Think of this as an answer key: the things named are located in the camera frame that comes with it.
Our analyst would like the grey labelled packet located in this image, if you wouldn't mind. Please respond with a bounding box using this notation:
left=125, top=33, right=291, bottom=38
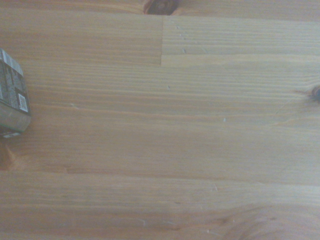
left=0, top=48, right=32, bottom=139

